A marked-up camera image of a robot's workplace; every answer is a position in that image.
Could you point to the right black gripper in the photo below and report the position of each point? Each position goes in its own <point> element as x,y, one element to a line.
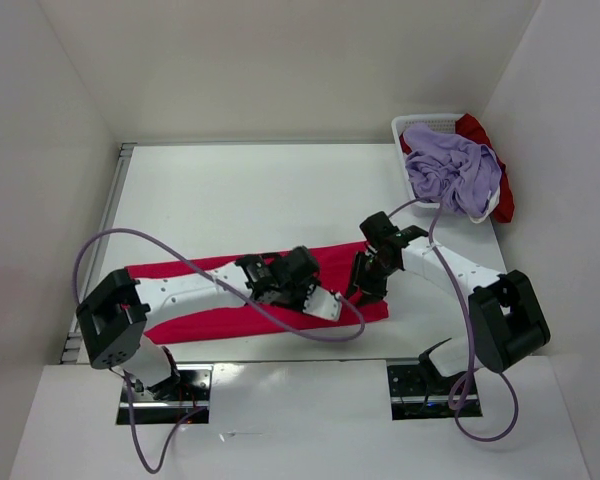
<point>360,280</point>

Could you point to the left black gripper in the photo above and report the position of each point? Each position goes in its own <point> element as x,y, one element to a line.
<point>298,305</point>

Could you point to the pink t shirt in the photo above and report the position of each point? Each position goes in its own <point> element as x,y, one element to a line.
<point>335,268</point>

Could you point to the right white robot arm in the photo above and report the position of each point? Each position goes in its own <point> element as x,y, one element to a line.
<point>504,314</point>

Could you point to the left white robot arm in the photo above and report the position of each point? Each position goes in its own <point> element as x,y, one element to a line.
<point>116,315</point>

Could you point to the lavender t shirt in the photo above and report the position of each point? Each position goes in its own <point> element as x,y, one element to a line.
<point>464,176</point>

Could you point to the white plastic laundry basket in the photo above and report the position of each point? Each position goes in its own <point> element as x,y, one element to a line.
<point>437,122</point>

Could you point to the dark red t shirt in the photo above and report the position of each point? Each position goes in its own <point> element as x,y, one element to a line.
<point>470,128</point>

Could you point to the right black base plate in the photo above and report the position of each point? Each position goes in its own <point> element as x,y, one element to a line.
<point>417,395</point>

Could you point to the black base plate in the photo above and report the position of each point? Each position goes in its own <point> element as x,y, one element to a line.
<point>417,395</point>
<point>190,400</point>

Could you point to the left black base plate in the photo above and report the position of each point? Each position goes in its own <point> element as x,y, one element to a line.
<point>190,400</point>

